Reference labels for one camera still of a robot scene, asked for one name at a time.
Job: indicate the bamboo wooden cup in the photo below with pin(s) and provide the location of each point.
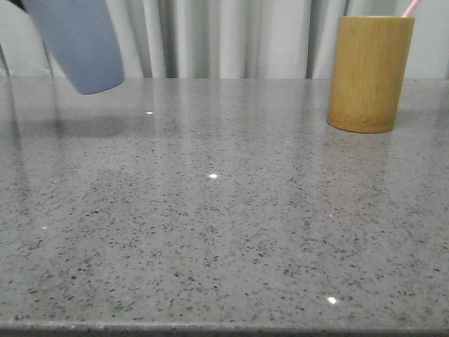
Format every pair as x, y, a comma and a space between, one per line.
371, 54

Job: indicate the blue plastic cup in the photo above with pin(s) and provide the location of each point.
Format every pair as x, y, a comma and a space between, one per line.
82, 39

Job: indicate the grey curtain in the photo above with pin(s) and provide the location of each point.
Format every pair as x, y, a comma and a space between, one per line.
230, 39

